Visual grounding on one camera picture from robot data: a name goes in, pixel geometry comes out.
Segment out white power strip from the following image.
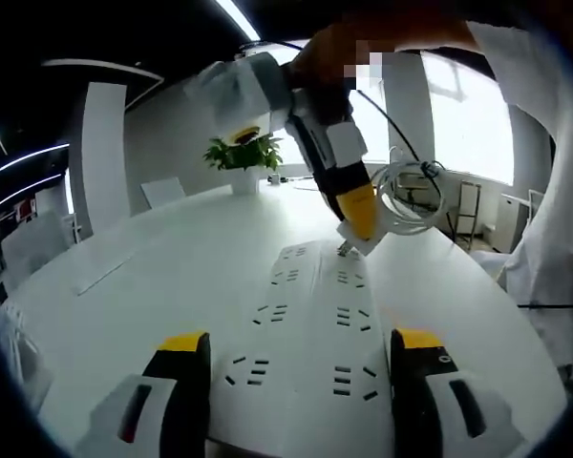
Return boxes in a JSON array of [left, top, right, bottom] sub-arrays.
[[207, 239, 325, 445], [293, 245, 397, 458]]

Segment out metal frame rack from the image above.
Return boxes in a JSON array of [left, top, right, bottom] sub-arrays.
[[456, 180, 483, 239]]

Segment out green potted plant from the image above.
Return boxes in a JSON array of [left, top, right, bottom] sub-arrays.
[[202, 134, 285, 173]]

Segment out white charger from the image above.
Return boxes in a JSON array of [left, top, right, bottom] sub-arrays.
[[335, 219, 382, 259]]

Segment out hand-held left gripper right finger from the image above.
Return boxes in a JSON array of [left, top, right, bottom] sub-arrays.
[[389, 327, 532, 458]]

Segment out white chair back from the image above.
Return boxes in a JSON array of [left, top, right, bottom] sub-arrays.
[[139, 176, 188, 210]]

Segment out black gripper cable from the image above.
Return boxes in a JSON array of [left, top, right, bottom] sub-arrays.
[[238, 40, 462, 244], [516, 300, 573, 310]]

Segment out white plant pot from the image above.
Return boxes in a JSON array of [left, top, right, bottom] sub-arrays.
[[228, 166, 261, 196]]

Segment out person's right hand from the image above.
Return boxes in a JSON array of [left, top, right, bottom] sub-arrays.
[[285, 29, 364, 126]]

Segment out white charger cable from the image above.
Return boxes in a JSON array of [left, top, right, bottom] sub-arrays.
[[369, 146, 454, 239]]

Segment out white side cabinet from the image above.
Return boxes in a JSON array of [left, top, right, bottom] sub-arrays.
[[498, 189, 546, 255]]

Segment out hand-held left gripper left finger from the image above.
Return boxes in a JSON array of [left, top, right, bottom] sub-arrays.
[[74, 329, 213, 458]]

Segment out white desk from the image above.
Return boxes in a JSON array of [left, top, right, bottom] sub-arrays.
[[0, 180, 570, 458]]

